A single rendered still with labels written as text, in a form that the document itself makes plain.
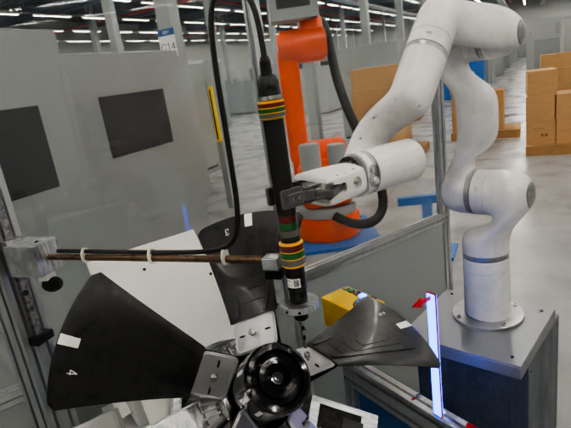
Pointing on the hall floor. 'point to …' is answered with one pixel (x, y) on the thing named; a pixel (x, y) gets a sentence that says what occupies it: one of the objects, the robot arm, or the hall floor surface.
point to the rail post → (352, 397)
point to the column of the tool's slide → (20, 332)
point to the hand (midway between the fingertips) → (284, 196)
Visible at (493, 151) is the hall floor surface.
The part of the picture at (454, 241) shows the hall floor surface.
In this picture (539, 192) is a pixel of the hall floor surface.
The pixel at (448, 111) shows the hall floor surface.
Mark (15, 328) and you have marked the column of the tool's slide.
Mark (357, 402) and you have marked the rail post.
